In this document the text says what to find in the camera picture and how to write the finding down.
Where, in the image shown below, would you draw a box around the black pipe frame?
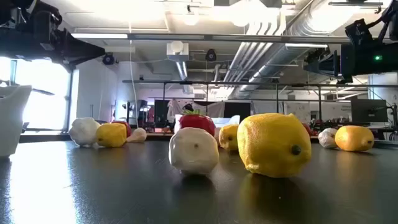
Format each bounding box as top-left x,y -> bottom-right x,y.
122,79 -> 398,131

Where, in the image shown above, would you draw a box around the black ceiling spotlight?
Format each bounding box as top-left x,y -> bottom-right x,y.
305,46 -> 331,65

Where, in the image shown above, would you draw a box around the beige pointed garlic bulb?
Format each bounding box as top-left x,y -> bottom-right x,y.
126,127 -> 147,144

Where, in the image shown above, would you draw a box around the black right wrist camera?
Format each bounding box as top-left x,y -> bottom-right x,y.
344,18 -> 374,44

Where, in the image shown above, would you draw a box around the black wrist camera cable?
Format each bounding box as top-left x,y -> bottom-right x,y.
369,0 -> 398,32

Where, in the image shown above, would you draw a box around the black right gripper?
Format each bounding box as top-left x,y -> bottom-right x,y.
303,42 -> 398,83

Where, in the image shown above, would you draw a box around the white hanging cloth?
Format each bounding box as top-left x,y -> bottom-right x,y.
167,99 -> 225,124

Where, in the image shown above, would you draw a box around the silver ventilation duct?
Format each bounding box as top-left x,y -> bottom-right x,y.
231,0 -> 361,100

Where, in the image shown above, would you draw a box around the white ceiling box device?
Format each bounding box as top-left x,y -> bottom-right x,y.
166,40 -> 190,62

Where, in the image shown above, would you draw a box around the orange-yellow lemon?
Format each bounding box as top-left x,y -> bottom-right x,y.
334,124 -> 376,152

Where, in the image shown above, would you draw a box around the white patterned curtain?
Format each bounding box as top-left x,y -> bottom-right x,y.
252,101 -> 312,125

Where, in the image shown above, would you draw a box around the yellow lemon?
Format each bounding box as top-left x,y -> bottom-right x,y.
236,112 -> 313,179
95,122 -> 127,149
218,124 -> 240,152

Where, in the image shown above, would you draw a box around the white plastic basket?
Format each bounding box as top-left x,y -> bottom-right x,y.
0,84 -> 33,158

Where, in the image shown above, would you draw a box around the black equipment rack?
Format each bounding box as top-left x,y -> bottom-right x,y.
123,99 -> 149,129

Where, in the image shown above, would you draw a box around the white hanging cable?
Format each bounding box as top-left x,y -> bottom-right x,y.
128,21 -> 140,129

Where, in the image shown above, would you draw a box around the white garlic bulb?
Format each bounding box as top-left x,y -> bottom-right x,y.
318,128 -> 339,149
169,126 -> 220,176
68,116 -> 102,147

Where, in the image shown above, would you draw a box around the grey rig crossbar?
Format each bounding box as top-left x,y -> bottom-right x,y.
70,32 -> 351,44

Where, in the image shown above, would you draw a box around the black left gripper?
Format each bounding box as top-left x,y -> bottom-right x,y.
0,26 -> 106,68

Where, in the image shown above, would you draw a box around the white ceiling pipes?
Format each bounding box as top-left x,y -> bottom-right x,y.
222,12 -> 287,83

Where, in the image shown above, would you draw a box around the black partition panel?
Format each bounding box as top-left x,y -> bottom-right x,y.
223,101 -> 251,122

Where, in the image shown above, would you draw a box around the black computer monitor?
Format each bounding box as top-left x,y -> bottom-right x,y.
351,98 -> 389,123

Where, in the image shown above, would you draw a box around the white light strip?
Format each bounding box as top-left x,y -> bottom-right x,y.
285,43 -> 330,49
71,33 -> 129,39

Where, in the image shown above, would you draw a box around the bright window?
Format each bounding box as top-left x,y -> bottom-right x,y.
0,57 -> 72,131

